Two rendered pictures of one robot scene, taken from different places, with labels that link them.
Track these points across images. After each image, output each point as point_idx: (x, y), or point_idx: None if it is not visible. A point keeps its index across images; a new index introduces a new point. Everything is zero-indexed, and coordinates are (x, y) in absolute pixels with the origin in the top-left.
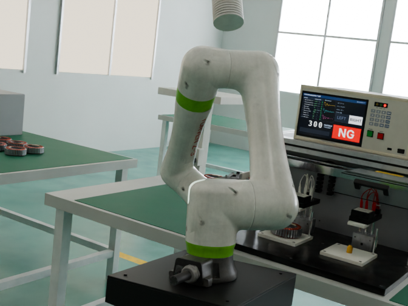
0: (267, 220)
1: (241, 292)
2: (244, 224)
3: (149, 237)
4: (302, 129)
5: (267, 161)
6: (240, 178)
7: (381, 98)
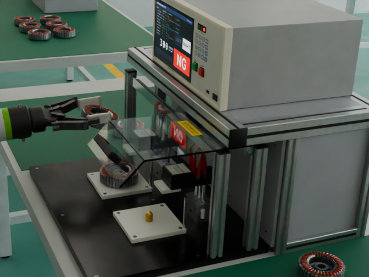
0: None
1: None
2: None
3: (3, 158)
4: (157, 48)
5: None
6: (78, 105)
7: (202, 18)
